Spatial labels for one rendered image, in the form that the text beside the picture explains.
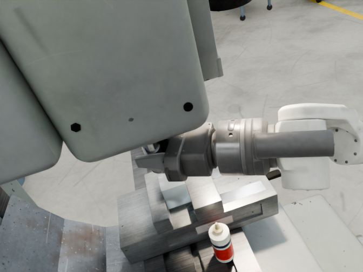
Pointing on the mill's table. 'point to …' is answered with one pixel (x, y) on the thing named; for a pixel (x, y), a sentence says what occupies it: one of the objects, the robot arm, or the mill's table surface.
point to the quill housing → (108, 69)
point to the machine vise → (188, 214)
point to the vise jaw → (204, 196)
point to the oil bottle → (221, 242)
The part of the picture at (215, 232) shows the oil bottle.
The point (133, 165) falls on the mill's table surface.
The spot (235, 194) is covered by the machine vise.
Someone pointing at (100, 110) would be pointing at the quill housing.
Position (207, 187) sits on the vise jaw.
